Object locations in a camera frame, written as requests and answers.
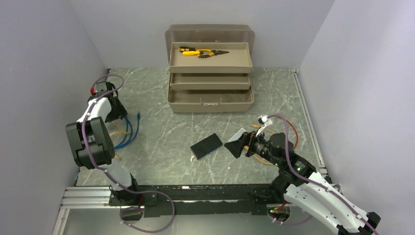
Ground yellow black pliers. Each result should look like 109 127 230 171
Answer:
182 49 229 58

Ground white mini router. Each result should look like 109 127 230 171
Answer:
229 128 246 142

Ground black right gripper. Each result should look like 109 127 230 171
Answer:
224 126 282 167

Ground black network switch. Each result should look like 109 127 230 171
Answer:
190 133 223 160

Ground red ethernet cable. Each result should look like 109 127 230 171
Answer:
285 119 299 150

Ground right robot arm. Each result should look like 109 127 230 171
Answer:
224 132 381 235

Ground blue ethernet cable long loop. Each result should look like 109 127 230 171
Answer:
115 113 140 150

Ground beige plastic toolbox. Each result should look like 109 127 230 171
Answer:
165 24 255 113

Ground aluminium frame rail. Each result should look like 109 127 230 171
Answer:
67 68 340 234

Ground yellow black screwdriver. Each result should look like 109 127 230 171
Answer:
179 47 210 52

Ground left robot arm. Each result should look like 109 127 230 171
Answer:
65 81 141 206

